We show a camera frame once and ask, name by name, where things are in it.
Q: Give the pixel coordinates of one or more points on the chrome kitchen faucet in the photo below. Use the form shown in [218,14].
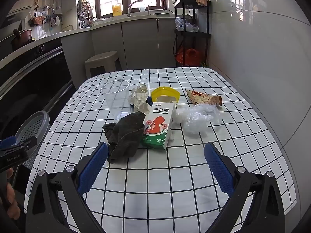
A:
[131,7]

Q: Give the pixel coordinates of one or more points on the black built-in oven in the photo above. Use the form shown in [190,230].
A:
[36,77]

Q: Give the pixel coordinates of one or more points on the yellow detergent bottle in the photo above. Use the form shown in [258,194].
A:
[116,10]

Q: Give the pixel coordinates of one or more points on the person's left hand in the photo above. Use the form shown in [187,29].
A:
[11,195]

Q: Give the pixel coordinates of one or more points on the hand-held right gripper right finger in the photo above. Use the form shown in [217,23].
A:
[218,170]

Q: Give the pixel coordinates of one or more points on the white checked tablecloth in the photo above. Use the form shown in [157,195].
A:
[170,174]

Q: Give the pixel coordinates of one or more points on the black metal shelf rack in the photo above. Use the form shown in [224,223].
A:
[192,35]

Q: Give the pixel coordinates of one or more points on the snack wrapper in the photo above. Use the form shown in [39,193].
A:
[201,98]

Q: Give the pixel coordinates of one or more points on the clear plastic bag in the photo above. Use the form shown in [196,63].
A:
[196,119]

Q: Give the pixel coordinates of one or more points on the orange plastic bag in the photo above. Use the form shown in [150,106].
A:
[188,57]

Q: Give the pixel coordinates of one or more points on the wall utensil rack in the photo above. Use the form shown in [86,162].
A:
[43,18]

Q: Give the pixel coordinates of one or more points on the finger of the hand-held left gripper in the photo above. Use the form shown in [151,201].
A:
[25,143]

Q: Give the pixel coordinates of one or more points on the grey kitchen cabinet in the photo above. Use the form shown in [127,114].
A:
[141,41]

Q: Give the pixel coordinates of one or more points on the dark grey cloth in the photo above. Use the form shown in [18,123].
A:
[124,138]

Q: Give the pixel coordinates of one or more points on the beige plastic stool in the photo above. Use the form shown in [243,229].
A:
[102,59]

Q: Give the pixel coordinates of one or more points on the crumpled checked paper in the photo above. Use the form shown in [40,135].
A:
[138,98]

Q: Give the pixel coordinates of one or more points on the clear plastic cup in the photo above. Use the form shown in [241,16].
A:
[114,97]

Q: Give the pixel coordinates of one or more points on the crumpled transparent bag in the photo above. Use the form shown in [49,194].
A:
[185,25]

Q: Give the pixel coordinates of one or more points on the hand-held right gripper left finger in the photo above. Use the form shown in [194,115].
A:
[93,168]

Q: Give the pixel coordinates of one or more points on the copper cooking pot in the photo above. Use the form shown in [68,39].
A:
[21,40]

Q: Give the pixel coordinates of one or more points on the grey perforated waste basket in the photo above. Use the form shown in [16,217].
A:
[34,131]

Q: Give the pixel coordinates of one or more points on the white and green medicine box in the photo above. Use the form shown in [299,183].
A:
[158,126]

